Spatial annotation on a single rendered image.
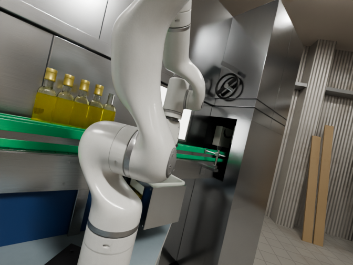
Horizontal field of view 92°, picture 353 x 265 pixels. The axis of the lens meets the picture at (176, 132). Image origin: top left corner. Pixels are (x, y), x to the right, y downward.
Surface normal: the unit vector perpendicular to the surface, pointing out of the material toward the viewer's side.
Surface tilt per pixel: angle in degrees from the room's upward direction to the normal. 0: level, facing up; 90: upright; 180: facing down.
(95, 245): 90
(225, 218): 90
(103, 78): 90
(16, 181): 90
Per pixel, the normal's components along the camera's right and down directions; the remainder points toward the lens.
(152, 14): 0.44, 0.63
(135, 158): -0.31, 0.01
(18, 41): 0.64, 0.15
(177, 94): -0.08, -0.03
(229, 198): -0.74, -0.17
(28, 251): 0.22, -0.97
